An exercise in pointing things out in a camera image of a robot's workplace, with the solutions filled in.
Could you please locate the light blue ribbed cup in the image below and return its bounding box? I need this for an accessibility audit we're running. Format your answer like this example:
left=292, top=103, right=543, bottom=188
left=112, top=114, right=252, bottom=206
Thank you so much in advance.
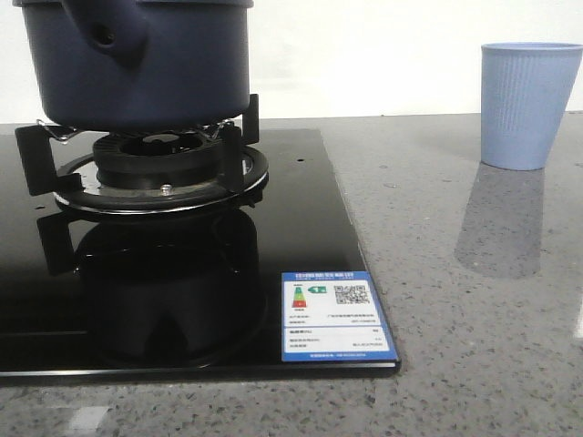
left=481, top=42, right=582, bottom=170

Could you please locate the black glass gas stove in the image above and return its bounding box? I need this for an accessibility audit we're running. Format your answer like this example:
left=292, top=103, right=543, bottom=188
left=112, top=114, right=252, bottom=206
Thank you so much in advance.
left=1, top=127, right=401, bottom=386

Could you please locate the blue energy label sticker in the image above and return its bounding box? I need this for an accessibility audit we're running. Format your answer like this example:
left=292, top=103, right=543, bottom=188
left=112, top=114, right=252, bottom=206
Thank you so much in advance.
left=281, top=271, right=399, bottom=368

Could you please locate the black gas burner head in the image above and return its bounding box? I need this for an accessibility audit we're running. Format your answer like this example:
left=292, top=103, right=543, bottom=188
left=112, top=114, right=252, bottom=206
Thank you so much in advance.
left=93, top=133, right=222, bottom=189

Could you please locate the dark blue cooking pot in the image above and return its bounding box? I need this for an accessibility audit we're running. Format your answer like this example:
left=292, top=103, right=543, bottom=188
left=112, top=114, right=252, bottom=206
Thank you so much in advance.
left=18, top=1, right=251, bottom=131

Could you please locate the black pot support grate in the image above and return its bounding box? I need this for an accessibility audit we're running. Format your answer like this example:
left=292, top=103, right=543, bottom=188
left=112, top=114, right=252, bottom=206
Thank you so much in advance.
left=15, top=94, right=269, bottom=215

